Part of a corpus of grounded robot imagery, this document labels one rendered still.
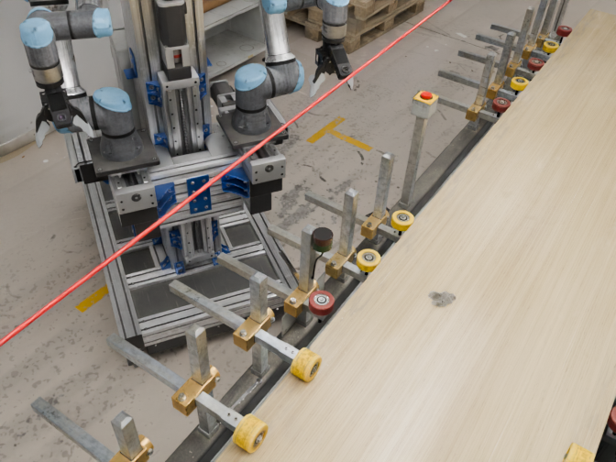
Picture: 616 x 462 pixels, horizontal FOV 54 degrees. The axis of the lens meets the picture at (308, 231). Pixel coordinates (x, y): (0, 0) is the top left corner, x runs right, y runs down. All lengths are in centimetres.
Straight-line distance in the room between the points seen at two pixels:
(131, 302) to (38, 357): 50
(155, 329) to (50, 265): 92
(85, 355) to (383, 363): 163
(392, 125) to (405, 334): 271
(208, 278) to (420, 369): 141
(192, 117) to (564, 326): 149
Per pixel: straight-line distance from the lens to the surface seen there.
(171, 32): 221
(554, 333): 202
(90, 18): 182
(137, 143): 229
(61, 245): 356
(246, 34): 518
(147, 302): 288
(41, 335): 316
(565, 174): 267
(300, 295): 197
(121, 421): 147
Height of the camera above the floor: 236
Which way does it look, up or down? 43 degrees down
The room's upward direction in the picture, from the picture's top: 3 degrees clockwise
